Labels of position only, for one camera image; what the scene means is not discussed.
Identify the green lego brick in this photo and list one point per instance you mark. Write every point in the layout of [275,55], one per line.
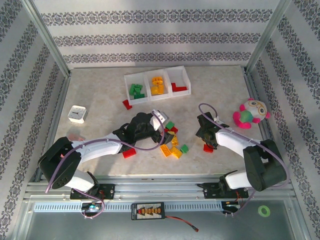
[170,125]
[132,89]
[139,87]
[184,149]
[139,95]

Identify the long yellow lego brick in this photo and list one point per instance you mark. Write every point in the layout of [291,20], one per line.
[165,150]
[176,152]

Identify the long red lego brick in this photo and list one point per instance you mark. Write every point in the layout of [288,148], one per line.
[182,89]
[129,153]

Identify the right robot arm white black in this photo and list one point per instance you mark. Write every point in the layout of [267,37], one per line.
[232,142]

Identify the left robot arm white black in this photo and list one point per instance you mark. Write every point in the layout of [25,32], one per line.
[100,150]

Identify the white plastic bin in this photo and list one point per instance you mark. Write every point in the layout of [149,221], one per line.
[140,101]
[161,97]
[181,93]

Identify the pink white plush toy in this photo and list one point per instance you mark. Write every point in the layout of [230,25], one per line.
[250,115]

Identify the small circuit board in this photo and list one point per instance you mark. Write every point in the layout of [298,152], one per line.
[91,207]
[232,205]

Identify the white square clock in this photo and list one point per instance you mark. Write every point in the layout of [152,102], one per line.
[77,113]

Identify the pink card packet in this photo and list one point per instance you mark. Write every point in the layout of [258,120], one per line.
[76,137]

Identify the black power distribution board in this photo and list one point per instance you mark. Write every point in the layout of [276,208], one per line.
[147,211]

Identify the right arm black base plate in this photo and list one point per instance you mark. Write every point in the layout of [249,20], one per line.
[210,191]

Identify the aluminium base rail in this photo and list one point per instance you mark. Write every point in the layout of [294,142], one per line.
[155,187]

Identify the aluminium side rail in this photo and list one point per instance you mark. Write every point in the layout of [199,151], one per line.
[251,85]
[51,125]

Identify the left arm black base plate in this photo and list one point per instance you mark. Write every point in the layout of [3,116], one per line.
[110,191]

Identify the aluminium frame post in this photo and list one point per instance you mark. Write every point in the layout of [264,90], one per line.
[47,37]
[265,37]

